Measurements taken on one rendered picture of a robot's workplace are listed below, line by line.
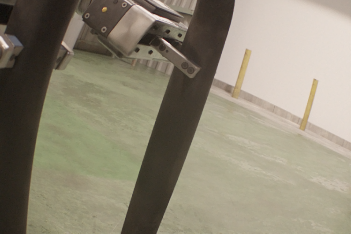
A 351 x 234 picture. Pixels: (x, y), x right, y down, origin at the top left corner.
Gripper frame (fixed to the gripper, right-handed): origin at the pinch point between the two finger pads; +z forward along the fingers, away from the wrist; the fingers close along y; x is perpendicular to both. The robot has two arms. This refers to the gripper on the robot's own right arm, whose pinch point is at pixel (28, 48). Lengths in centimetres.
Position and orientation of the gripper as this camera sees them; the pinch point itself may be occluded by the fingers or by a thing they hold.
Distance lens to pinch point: 23.6
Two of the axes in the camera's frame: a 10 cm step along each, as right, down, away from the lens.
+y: -3.0, 0.3, -9.5
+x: 6.1, -7.6, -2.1
